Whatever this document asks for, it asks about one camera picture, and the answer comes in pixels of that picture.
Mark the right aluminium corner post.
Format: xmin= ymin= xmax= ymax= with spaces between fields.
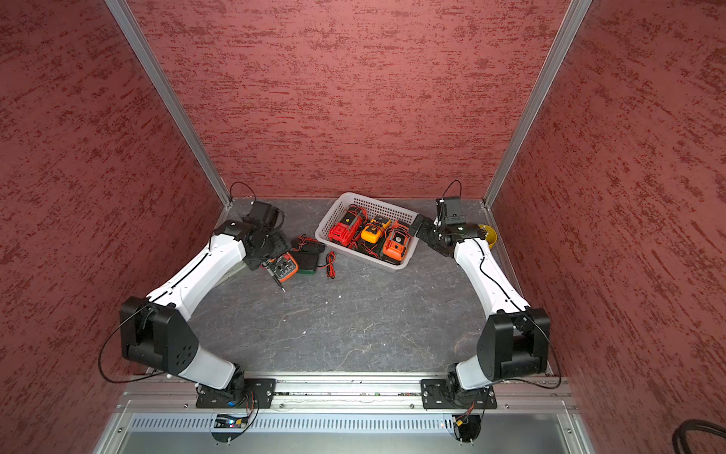
xmin=483 ymin=0 xmax=592 ymax=211

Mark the yellow pen cup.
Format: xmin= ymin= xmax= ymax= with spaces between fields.
xmin=478 ymin=224 xmax=498 ymax=250

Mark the orange multimeter with probes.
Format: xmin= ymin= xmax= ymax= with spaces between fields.
xmin=382 ymin=221 xmax=411 ymax=265

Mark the yellow multimeter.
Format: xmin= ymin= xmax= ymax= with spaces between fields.
xmin=360 ymin=216 xmax=391 ymax=245

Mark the bright red multimeter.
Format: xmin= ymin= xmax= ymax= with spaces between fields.
xmin=328 ymin=204 xmax=367 ymax=247

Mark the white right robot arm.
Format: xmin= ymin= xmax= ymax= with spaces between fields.
xmin=412 ymin=197 xmax=550 ymax=391

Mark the left aluminium corner post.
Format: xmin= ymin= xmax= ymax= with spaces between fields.
xmin=105 ymin=0 xmax=232 ymax=208

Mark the orange grey multimeter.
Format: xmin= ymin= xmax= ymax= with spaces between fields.
xmin=262 ymin=253 xmax=300 ymax=292

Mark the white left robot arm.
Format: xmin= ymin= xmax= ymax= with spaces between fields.
xmin=119 ymin=201 xmax=291 ymax=393

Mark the aluminium corner post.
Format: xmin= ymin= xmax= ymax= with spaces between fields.
xmin=483 ymin=0 xmax=592 ymax=211
xmin=105 ymin=0 xmax=232 ymax=208

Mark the black cable bottom right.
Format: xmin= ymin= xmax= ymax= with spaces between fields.
xmin=671 ymin=418 xmax=726 ymax=454

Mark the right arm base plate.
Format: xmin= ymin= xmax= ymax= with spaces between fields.
xmin=420 ymin=376 xmax=497 ymax=410

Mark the green black multimeter face down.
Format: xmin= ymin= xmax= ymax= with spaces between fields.
xmin=290 ymin=251 xmax=320 ymax=274

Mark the white plastic basket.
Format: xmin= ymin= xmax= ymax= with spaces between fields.
xmin=315 ymin=192 xmax=418 ymax=272

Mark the aluminium front rail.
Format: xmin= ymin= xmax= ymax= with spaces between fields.
xmin=115 ymin=372 xmax=580 ymax=414

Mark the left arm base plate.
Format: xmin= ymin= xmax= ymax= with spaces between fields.
xmin=196 ymin=378 xmax=277 ymax=410

